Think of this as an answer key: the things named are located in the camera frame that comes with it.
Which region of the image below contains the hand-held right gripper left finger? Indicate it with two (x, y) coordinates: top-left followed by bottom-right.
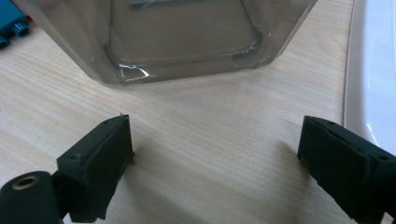
(56, 114), (135, 224)

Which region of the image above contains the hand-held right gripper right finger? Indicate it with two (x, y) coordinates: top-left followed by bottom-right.
(297, 115), (396, 224)

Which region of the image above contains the dark teal toy block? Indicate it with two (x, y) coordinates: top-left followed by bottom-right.
(0, 0), (32, 49)

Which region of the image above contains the white lid with grey handle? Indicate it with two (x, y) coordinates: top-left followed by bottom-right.
(343, 0), (396, 157)

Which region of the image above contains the clear grey storage box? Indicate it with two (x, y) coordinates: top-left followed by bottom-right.
(12, 0), (318, 87)

